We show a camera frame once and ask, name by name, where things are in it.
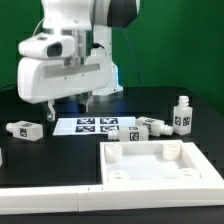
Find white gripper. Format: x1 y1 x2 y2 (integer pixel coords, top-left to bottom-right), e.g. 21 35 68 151
18 55 112 122

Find white square table top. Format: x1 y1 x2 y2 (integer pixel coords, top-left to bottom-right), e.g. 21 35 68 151
100 140 224 185

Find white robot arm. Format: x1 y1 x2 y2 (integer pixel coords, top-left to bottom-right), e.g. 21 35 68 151
17 0 140 121

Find sheet with marker tags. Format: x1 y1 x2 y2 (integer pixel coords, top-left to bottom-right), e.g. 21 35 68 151
53 117 136 136

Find black cables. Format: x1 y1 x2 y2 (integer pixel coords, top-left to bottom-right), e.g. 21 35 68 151
0 83 18 94

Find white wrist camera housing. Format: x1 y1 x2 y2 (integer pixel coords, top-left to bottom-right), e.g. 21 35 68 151
19 33 75 59

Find white L-shaped fixture frame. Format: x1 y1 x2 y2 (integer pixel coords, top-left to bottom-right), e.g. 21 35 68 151
0 142 224 216

